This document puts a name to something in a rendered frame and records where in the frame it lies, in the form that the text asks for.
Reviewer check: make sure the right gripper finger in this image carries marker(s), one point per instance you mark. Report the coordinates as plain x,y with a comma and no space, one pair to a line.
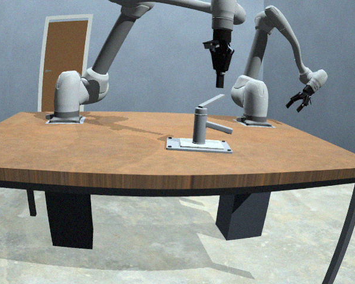
215,56
224,64

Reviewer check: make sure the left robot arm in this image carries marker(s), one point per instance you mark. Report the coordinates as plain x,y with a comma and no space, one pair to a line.
254,97

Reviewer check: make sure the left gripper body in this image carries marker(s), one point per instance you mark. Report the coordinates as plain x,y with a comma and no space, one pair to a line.
307,91

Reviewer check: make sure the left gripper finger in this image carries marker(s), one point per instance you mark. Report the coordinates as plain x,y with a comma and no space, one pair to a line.
304,103
293,99

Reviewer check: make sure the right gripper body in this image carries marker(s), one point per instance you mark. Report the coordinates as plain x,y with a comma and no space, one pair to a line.
224,36

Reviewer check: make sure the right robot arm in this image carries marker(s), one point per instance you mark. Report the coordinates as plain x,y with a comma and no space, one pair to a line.
71,91

